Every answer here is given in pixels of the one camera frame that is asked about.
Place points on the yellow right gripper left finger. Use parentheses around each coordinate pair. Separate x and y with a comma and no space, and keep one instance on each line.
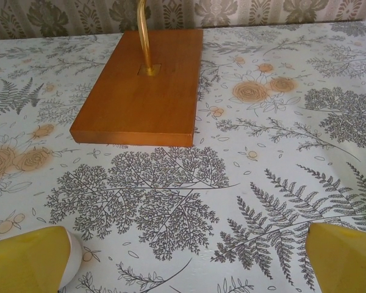
(24,265)

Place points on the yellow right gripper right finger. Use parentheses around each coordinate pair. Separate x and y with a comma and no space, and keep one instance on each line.
(347,262)

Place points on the white earbud charging case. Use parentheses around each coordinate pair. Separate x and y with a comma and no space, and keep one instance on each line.
(75,259)

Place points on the floral patterned table cover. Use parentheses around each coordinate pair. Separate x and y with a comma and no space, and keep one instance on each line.
(183,189)

